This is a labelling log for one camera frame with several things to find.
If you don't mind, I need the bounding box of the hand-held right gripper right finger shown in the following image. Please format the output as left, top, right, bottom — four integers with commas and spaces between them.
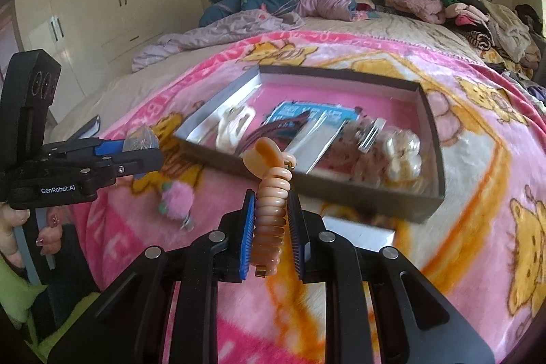
287, 190, 498, 364

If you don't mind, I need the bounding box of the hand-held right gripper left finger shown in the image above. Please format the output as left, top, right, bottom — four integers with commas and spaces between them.
47, 189, 257, 364

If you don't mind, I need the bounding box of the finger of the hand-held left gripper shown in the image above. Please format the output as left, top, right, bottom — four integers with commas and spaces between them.
85, 148, 165, 191
40, 137, 129, 161

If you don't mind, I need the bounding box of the small packaged hair clip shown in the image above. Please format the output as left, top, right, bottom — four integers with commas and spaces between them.
121, 125, 160, 154

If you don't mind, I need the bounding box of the peach spiral hair claw clip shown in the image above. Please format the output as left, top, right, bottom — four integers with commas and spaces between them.
242, 137, 297, 278

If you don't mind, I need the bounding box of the shallow brown cardboard box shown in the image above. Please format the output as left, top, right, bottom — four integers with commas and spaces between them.
175, 64, 446, 225

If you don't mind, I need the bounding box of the polka dot scrunchie packet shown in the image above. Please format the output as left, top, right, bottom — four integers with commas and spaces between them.
330, 119, 387, 188

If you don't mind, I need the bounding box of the silver hair clip clear packet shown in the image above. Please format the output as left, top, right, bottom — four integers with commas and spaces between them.
288, 110, 348, 173

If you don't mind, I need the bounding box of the brown leather hair clip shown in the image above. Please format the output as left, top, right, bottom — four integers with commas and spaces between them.
236, 110, 312, 154

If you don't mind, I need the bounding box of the white hair claw clip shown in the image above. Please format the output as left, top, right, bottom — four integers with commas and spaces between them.
215, 105, 257, 154

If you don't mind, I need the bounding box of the pearl flower hair accessory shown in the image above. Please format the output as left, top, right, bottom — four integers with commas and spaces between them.
382, 125, 423, 190

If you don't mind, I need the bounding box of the white jewelry card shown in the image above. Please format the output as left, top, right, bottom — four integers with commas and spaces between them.
322, 215, 397, 256

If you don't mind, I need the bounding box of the person's left hand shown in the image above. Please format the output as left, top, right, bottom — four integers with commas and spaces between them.
0, 205, 64, 268

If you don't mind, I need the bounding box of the black notebook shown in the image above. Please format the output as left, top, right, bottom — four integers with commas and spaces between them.
70, 114, 101, 141

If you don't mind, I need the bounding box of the bed with beige sheet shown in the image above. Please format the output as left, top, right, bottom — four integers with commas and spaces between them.
51, 0, 546, 364

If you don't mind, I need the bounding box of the lilac quilt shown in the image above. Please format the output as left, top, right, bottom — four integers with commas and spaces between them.
131, 9, 305, 72

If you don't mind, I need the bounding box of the pink printed blanket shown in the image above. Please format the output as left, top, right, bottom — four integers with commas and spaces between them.
68, 29, 546, 364

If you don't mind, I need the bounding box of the pink lilac garment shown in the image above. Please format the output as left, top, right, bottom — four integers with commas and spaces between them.
296, 0, 357, 21

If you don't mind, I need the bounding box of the pink fuzzy garment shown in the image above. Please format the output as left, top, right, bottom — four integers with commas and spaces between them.
384, 0, 446, 25

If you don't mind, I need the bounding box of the pile of clothes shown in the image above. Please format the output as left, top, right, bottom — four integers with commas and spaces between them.
439, 0, 546, 70

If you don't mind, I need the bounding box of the pink pom-pom hair tie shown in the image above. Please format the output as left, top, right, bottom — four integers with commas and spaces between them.
158, 180, 197, 230

